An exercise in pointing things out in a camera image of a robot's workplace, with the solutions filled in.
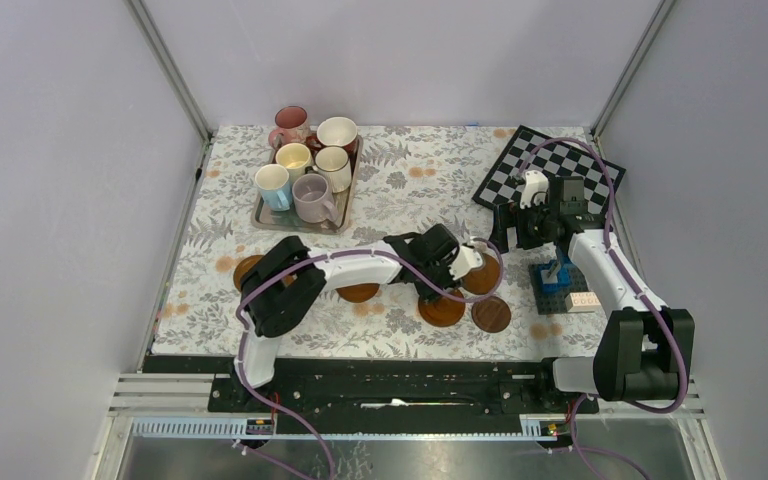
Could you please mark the white cup on red saucer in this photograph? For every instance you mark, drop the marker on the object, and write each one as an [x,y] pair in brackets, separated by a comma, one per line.
[339,132]

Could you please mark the dark grey brick baseplate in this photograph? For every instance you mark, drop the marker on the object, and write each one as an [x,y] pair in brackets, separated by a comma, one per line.
[554,300]

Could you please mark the cream yellow mug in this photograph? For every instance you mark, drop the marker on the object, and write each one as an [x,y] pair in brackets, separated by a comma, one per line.
[295,158]

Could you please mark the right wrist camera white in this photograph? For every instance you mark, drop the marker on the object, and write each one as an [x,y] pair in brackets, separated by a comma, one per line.
[535,189]

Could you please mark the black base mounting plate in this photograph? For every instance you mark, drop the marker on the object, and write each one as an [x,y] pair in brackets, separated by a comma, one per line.
[381,397]

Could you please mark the lilac mug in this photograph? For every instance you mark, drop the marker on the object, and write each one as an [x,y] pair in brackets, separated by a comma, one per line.
[313,199]

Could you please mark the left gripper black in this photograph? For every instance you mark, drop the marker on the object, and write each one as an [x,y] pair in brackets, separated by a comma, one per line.
[446,276]

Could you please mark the pink mug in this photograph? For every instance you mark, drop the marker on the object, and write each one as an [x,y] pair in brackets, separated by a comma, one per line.
[291,126]

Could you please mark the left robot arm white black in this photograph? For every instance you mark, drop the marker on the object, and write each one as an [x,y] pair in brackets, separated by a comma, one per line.
[280,287]

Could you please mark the floral tablecloth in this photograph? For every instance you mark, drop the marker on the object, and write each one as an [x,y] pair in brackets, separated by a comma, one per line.
[409,179]

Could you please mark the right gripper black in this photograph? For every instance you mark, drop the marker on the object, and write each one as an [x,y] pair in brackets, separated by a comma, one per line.
[505,216]

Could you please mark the metal serving tray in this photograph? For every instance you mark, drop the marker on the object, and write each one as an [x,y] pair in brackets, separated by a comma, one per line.
[264,218]

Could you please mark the white ribbed mug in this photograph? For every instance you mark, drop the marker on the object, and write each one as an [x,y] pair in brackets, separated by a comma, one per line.
[334,164]

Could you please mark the light blue mug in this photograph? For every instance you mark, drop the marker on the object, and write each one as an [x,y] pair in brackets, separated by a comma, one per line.
[274,186]

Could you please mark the black white chessboard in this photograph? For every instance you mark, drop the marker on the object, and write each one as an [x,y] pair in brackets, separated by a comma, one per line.
[500,186]

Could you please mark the white toy brick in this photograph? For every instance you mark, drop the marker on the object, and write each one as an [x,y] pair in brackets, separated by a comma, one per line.
[582,302]

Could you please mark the dark walnut round coaster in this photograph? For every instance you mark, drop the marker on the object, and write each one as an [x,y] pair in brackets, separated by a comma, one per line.
[491,315]

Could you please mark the brown wooden coaster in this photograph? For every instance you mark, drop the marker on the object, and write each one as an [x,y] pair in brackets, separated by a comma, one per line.
[441,312]
[358,293]
[254,271]
[481,281]

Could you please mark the blue toy brick stack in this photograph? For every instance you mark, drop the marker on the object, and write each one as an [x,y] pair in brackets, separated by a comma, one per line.
[551,277]

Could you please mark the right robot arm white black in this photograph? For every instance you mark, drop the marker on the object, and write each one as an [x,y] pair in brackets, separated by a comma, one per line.
[645,352]

